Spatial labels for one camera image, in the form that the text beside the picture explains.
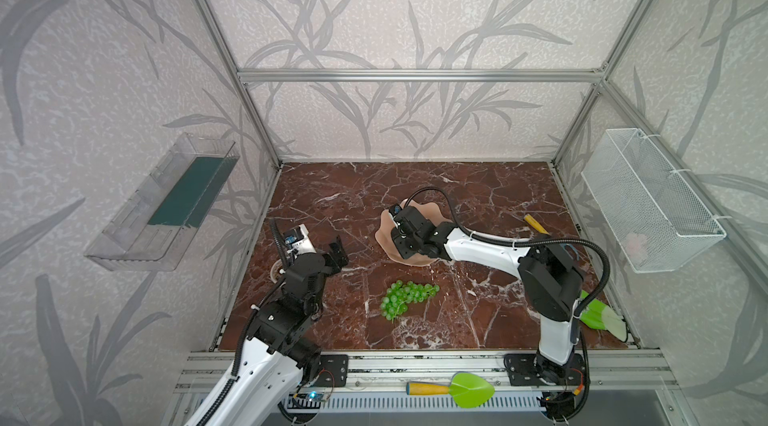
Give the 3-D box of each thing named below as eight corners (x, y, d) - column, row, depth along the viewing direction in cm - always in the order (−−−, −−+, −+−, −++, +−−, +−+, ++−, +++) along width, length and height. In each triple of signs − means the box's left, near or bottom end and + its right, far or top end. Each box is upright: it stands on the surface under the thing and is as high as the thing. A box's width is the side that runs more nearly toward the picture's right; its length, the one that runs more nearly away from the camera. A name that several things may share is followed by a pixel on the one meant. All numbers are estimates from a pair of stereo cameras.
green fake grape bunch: (387, 324, 83) (386, 319, 79) (374, 300, 87) (373, 294, 84) (437, 293, 89) (439, 287, 85) (423, 272, 93) (424, 265, 89)
